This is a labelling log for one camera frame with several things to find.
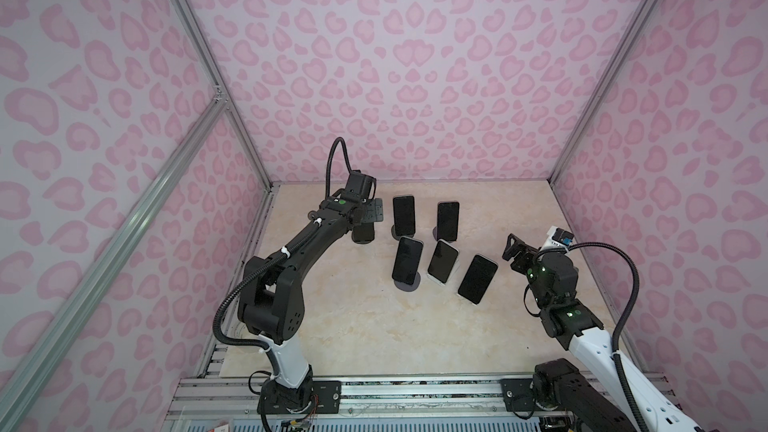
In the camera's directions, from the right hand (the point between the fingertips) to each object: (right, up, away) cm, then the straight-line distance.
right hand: (522, 238), depth 79 cm
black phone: (-44, 0, +21) cm, 49 cm away
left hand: (-42, +9, +12) cm, 45 cm away
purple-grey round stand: (-30, -15, +10) cm, 35 cm away
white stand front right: (-8, -6, +5) cm, 11 cm away
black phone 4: (-10, -12, +7) cm, 17 cm away
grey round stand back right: (-20, -1, +22) cm, 29 cm away
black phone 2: (-30, +6, +18) cm, 36 cm away
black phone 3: (-19, -8, +13) cm, 24 cm away
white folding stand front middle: (-15, -11, +14) cm, 23 cm away
